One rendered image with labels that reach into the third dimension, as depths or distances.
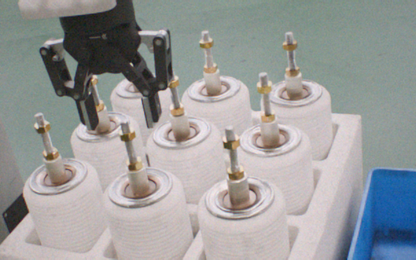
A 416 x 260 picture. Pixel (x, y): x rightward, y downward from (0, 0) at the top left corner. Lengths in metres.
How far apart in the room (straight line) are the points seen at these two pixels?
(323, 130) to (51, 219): 0.38
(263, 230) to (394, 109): 0.72
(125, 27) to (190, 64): 1.00
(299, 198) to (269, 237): 0.12
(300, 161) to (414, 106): 0.62
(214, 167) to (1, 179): 0.31
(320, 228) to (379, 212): 0.25
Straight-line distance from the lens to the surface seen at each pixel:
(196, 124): 0.85
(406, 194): 0.98
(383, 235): 1.02
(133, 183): 0.73
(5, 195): 0.95
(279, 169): 0.76
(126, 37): 0.65
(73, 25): 0.63
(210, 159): 0.82
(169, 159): 0.80
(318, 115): 0.87
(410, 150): 1.22
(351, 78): 1.48
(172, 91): 0.80
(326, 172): 0.85
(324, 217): 0.78
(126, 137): 0.70
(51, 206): 0.78
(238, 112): 0.91
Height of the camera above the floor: 0.67
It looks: 30 degrees down
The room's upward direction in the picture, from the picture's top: 10 degrees counter-clockwise
